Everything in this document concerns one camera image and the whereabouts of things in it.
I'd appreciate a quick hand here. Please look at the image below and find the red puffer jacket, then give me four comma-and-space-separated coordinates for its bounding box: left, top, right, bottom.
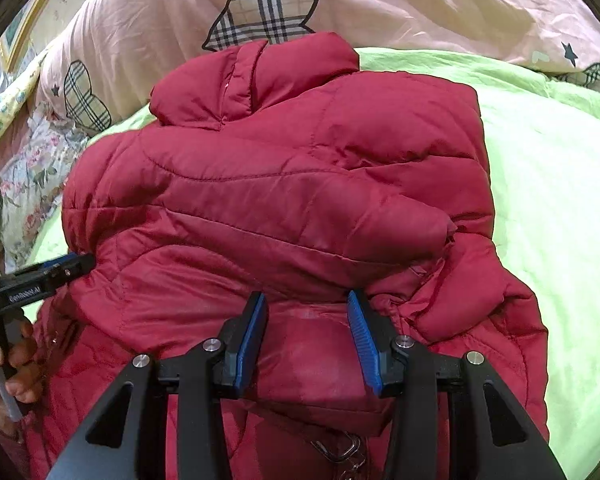
22, 30, 551, 480

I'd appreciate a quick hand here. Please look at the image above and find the person's left forearm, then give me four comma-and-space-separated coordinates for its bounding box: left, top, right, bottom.
0, 405, 31, 480

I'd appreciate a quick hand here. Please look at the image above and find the gold framed picture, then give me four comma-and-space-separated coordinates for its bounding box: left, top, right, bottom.
0, 0, 78, 68

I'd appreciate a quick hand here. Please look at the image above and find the person's left hand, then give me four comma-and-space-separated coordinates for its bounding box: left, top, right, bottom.
0, 317, 46, 413

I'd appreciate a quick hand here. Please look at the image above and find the yellow floral cloth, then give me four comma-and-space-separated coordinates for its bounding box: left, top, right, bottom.
0, 45, 56, 166

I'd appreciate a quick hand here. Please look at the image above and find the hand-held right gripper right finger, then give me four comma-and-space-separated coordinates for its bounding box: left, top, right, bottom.
346, 290, 568, 480

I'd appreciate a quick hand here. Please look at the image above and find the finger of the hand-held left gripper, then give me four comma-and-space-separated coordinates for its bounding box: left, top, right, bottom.
40, 252, 97, 287

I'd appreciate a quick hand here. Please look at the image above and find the pink quilt with plaid hearts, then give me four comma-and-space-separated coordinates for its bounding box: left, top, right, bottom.
32, 0, 600, 131

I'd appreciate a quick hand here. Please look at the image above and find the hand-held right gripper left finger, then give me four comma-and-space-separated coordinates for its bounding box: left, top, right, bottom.
45, 291, 270, 480

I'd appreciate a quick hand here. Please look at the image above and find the light green blanket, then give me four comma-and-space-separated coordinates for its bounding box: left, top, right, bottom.
30, 47, 600, 480

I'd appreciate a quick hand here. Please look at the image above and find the floral ruffled pillow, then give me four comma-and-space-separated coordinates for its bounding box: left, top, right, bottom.
0, 102, 93, 271

